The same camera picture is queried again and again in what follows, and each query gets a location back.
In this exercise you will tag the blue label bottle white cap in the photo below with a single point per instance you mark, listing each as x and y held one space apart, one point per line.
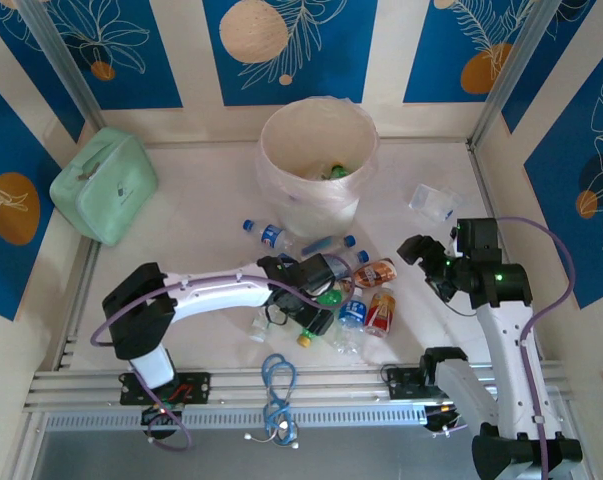
352 312

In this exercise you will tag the Pepsi label clear bottle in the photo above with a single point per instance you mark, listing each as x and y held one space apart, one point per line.
271 235

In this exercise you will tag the clear bottle narrow blue label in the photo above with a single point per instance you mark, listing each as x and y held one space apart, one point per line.
321 246

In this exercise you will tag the frosted clear plastic bottle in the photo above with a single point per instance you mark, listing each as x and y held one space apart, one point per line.
321 173

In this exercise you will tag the green bottle yellow cap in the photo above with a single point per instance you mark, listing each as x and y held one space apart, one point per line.
337 172
331 299

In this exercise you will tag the yellow red label bottle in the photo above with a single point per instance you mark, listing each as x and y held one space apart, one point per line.
381 312

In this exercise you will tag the aluminium frame post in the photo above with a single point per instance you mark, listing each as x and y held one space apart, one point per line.
511 70
63 65

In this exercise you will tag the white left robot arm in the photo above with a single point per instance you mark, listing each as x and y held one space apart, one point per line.
206 295

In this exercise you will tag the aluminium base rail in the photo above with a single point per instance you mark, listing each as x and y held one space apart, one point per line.
331 385

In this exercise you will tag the clear plastic container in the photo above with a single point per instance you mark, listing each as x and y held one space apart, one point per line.
433 202

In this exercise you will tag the white ribbed bin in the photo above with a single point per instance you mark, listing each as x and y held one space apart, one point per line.
326 225

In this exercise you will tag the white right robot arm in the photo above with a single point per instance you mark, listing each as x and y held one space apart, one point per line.
501 350

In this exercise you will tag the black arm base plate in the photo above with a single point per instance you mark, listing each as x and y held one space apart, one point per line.
403 382
196 387

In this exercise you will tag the mint green zip bag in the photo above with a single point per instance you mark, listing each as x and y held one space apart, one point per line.
103 185

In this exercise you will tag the copper brown coffee bottle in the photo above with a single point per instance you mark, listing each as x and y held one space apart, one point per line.
376 273

